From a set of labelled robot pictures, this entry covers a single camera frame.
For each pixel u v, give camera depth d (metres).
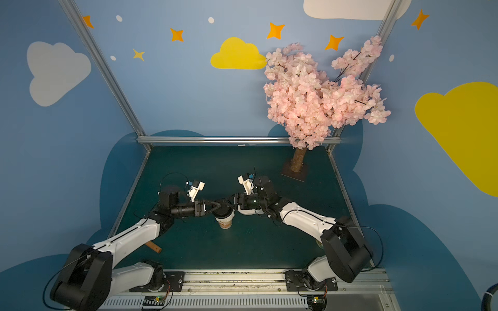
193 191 0.77
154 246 0.80
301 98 0.66
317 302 0.73
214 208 0.75
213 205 0.76
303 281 0.65
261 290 0.74
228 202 0.78
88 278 0.41
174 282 0.75
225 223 0.81
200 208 0.72
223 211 0.75
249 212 0.93
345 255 0.43
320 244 0.84
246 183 0.77
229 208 0.75
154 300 0.73
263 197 0.66
